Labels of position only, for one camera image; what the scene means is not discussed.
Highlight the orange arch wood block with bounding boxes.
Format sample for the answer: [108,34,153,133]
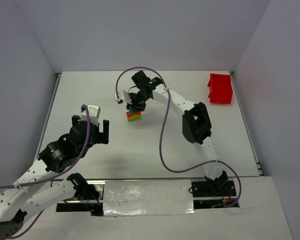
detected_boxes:
[126,111,141,119]

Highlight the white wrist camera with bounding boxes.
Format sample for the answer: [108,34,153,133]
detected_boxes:
[80,104,101,126]
[114,90,132,105]

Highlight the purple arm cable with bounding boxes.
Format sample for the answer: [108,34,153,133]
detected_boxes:
[0,104,92,239]
[115,66,242,208]

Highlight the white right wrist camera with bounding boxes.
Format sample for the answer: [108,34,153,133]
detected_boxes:
[114,90,132,105]

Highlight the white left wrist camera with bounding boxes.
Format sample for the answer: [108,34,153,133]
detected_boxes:
[80,104,101,126]

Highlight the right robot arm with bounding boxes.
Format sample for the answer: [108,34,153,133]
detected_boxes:
[124,70,217,162]

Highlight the yellow long wood block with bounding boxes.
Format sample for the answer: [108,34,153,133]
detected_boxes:
[127,115,141,120]

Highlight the silver tape sheet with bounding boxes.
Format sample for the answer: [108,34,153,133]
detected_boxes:
[102,179,195,217]

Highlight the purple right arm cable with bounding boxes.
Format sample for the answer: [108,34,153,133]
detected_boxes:
[115,66,242,208]

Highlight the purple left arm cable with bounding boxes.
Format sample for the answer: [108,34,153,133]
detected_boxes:
[0,104,92,239]

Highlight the red plastic bin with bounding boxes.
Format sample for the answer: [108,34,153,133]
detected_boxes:
[207,73,233,105]

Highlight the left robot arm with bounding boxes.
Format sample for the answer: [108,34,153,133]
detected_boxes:
[0,115,110,240]

